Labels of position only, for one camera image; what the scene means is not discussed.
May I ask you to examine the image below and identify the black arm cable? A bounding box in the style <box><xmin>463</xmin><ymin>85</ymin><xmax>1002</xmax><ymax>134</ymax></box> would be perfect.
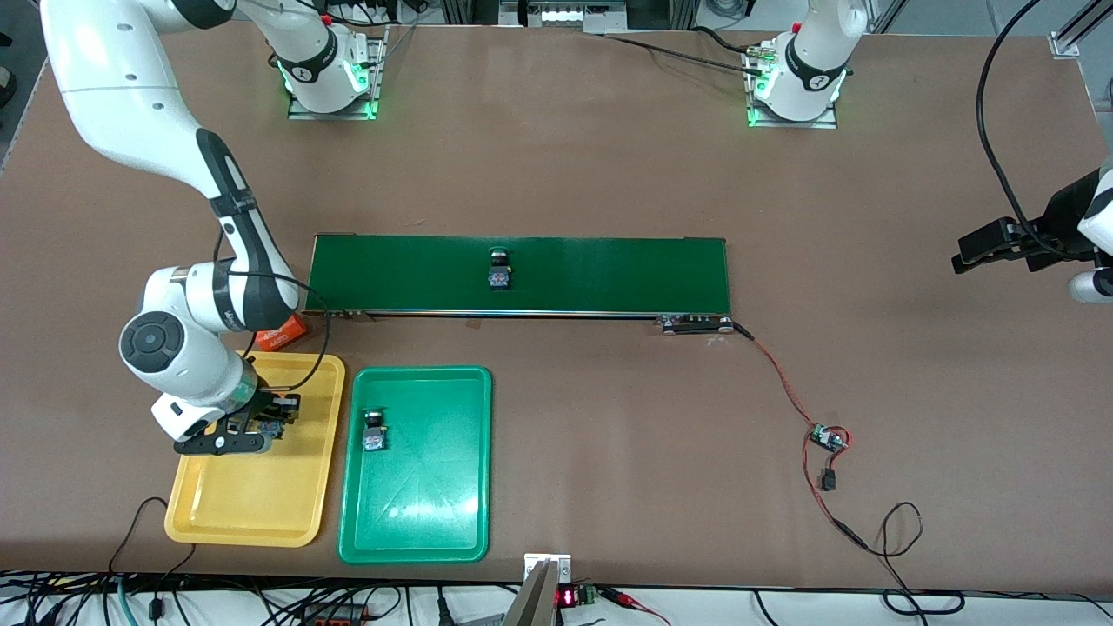
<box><xmin>213</xmin><ymin>230</ymin><xmax>333</xmax><ymax>390</ymax></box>
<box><xmin>976</xmin><ymin>0</ymin><xmax>1098</xmax><ymax>260</ymax></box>

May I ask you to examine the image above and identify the grey metal camera mount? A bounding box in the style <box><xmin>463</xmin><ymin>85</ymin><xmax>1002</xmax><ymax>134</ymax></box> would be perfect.
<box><xmin>502</xmin><ymin>553</ymin><xmax>573</xmax><ymax>626</ymax></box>

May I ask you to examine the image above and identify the green plastic tray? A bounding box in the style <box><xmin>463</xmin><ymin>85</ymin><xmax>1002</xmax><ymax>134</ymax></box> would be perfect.
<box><xmin>337</xmin><ymin>366</ymin><xmax>493</xmax><ymax>565</ymax></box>

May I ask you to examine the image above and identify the red black twisted wire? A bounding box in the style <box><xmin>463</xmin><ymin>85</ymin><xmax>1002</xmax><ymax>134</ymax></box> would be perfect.
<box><xmin>733</xmin><ymin>322</ymin><xmax>870</xmax><ymax>553</ymax></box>

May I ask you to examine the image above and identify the thin black cable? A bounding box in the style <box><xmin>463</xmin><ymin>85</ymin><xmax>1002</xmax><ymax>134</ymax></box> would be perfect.
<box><xmin>109</xmin><ymin>496</ymin><xmax>197</xmax><ymax>579</ymax></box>

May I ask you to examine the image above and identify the black table cable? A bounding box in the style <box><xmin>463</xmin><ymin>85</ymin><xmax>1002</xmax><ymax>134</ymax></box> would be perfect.
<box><xmin>604</xmin><ymin>24</ymin><xmax>766</xmax><ymax>77</ymax></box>

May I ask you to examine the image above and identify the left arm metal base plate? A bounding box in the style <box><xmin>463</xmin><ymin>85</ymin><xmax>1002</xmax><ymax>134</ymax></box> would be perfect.
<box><xmin>743</xmin><ymin>42</ymin><xmax>840</xmax><ymax>130</ymax></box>

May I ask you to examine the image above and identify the aluminium frame profile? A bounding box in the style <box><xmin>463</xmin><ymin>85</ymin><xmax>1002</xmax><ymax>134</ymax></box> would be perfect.
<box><xmin>1050</xmin><ymin>0</ymin><xmax>1113</xmax><ymax>60</ymax></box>

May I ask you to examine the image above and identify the green belt conveyor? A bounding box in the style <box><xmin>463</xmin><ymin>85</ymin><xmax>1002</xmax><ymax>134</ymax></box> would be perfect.
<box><xmin>302</xmin><ymin>233</ymin><xmax>736</xmax><ymax>336</ymax></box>

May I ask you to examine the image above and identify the black looped cable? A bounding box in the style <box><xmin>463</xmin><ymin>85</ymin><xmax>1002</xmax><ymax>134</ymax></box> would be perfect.
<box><xmin>856</xmin><ymin>502</ymin><xmax>966</xmax><ymax>616</ymax></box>

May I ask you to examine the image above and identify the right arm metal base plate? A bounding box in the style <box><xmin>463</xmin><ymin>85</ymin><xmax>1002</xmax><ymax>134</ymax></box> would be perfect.
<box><xmin>287</xmin><ymin>24</ymin><xmax>388</xmax><ymax>121</ymax></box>

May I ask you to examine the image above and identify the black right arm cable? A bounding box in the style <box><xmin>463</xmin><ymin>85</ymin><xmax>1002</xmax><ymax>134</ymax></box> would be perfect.
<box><xmin>213</xmin><ymin>230</ymin><xmax>333</xmax><ymax>390</ymax></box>

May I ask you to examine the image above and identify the red clip lead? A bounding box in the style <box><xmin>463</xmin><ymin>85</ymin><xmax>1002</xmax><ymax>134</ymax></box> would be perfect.
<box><xmin>600</xmin><ymin>587</ymin><xmax>672</xmax><ymax>626</ymax></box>

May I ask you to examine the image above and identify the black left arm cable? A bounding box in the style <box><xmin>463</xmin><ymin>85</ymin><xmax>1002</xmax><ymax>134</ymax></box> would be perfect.
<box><xmin>976</xmin><ymin>0</ymin><xmax>1098</xmax><ymax>260</ymax></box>

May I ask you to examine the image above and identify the yellow plastic tray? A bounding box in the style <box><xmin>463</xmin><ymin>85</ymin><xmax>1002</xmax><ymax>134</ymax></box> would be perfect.
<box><xmin>164</xmin><ymin>350</ymin><xmax>346</xmax><ymax>549</ymax></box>

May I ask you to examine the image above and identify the grey metal equipment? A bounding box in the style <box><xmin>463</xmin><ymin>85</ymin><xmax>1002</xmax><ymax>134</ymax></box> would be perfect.
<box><xmin>500</xmin><ymin>0</ymin><xmax>610</xmax><ymax>34</ymax></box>

